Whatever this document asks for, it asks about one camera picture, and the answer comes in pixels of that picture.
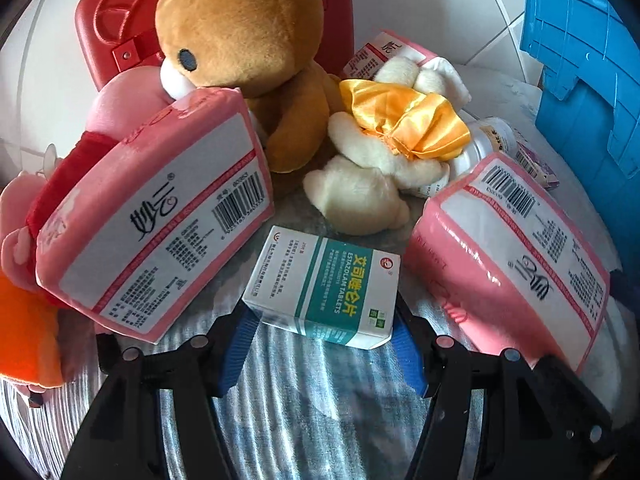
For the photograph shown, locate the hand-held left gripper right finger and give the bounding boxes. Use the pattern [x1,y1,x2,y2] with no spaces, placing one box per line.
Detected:
[392,297,581,480]

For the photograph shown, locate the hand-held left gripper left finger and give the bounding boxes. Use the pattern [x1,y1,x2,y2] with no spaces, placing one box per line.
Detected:
[60,305,261,480]

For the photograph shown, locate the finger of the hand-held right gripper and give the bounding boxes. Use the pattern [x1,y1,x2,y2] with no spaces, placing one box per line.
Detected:
[532,352,618,466]

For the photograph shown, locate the teal white medicine box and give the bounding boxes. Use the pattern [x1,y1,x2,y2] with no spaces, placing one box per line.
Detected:
[242,225,403,351]

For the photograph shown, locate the white medicine bottle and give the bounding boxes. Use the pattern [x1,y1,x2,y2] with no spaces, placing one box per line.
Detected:
[420,116,518,198]

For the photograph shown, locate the grey striped bed sheet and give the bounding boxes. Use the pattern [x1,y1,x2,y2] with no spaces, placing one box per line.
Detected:
[0,62,631,480]

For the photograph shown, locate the pink tissue pack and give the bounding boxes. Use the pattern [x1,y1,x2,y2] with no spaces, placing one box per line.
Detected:
[402,152,613,376]
[35,87,275,346]
[342,30,473,103]

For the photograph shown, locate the white plush toy yellow bow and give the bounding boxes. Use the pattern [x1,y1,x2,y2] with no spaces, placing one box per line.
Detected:
[302,55,473,236]

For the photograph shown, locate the orange plush toy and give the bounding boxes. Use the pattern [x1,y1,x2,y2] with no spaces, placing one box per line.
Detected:
[0,272,66,396]

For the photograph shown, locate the white purple medicine box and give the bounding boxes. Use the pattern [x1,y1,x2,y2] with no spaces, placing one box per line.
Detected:
[514,141,561,191]

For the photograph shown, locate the pink pig plush red clothes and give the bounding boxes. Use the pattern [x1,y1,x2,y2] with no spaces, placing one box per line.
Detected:
[0,65,176,301]

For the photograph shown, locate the brown teddy bear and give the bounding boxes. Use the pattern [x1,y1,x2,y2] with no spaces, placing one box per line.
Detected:
[155,0,346,173]

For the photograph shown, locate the blue plastic crate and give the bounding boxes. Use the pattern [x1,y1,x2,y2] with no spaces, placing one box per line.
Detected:
[517,0,640,226]

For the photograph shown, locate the red case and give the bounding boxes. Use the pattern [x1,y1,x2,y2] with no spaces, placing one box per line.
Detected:
[74,0,356,96]

